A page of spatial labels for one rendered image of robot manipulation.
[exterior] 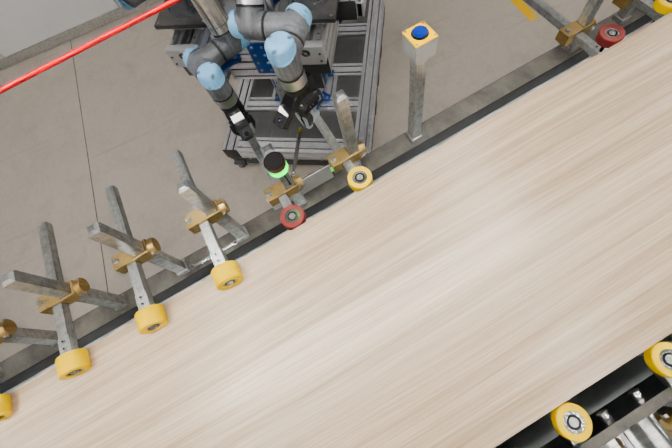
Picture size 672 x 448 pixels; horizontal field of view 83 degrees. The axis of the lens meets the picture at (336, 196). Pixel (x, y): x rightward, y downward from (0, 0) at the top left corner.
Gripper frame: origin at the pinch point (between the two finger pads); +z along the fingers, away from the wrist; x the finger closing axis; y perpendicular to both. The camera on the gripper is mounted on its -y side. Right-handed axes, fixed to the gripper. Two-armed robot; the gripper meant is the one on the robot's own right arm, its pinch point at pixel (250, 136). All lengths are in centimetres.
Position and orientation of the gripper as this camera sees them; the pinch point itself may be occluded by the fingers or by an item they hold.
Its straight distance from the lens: 151.7
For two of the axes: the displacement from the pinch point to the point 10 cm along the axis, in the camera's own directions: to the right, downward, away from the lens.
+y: -4.8, -7.8, 4.1
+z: 1.5, 3.8, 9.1
